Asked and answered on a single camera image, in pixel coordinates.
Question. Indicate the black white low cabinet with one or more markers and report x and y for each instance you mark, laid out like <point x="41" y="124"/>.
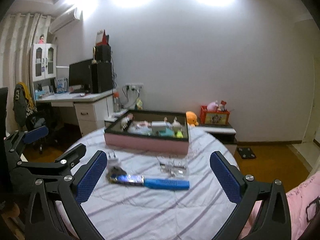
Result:
<point x="223" y="134"/>

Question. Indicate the red toy crate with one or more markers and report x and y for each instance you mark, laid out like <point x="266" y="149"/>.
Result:
<point x="218" y="118"/>

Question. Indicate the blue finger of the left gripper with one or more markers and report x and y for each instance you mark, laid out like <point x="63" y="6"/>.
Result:
<point x="17" y="141"/>
<point x="60" y="167"/>

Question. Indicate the white desk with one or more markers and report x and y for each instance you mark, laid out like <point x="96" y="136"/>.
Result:
<point x="91" y="109"/>

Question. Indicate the pink plush toy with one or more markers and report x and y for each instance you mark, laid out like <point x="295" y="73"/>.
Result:
<point x="213" y="106"/>

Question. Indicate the white glass-door cabinet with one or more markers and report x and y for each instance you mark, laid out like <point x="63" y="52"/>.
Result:
<point x="43" y="61"/>

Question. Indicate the clear plastic card box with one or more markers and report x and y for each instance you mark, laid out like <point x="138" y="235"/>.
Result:
<point x="158" y="126"/>

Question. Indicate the small doll on cabinet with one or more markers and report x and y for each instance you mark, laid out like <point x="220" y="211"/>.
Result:
<point x="41" y="39"/>

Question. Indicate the teal compact case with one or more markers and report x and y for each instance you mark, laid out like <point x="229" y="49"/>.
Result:
<point x="167" y="133"/>

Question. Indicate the white striped table cloth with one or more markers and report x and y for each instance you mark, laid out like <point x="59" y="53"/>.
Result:
<point x="134" y="212"/>

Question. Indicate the orange-cap bottle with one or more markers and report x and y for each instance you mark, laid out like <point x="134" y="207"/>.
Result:
<point x="116" y="102"/>

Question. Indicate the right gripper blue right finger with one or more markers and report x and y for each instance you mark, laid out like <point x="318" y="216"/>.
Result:
<point x="273" y="218"/>

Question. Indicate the black floor scale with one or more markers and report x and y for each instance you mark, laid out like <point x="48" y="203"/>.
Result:
<point x="246" y="153"/>

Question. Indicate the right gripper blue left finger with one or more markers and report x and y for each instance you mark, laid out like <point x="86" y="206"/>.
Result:
<point x="43" y="220"/>

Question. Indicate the pink black storage box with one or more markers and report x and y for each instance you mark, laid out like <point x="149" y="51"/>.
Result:
<point x="144" y="139"/>

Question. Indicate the black office chair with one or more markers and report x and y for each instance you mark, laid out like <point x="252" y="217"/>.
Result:
<point x="25" y="112"/>

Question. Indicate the orange octopus plush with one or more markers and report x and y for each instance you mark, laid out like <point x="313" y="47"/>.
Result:
<point x="191" y="118"/>

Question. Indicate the pink quilt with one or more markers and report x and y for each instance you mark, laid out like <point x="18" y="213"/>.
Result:
<point x="303" y="203"/>

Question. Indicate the white wall socket strip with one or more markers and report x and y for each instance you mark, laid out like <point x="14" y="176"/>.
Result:
<point x="134" y="86"/>

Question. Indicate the snack bag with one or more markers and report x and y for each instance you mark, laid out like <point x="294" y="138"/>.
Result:
<point x="138" y="105"/>

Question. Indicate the desk calendar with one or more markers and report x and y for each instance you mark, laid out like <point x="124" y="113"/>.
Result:
<point x="101" y="38"/>

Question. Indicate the yellow highlighter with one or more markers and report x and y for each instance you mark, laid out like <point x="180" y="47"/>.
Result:
<point x="179" y="134"/>

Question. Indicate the white power adapter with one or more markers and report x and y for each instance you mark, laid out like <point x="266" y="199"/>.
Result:
<point x="112" y="159"/>

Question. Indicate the blue marker pen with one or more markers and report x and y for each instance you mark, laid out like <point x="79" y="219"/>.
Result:
<point x="167" y="184"/>

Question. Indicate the black computer monitor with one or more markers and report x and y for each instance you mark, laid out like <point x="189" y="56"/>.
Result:
<point x="80" y="75"/>

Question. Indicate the beige curtain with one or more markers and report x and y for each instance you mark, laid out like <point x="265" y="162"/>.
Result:
<point x="18" y="33"/>

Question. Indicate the blonde doll figurine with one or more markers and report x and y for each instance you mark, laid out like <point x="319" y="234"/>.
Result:
<point x="175" y="126"/>

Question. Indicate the white air conditioner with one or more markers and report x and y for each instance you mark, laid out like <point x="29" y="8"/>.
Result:
<point x="65" y="19"/>

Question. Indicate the clear plastic bag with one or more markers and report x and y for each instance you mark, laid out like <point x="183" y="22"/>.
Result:
<point x="175" y="167"/>

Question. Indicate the black speaker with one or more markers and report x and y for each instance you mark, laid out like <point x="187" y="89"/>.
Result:
<point x="102" y="53"/>

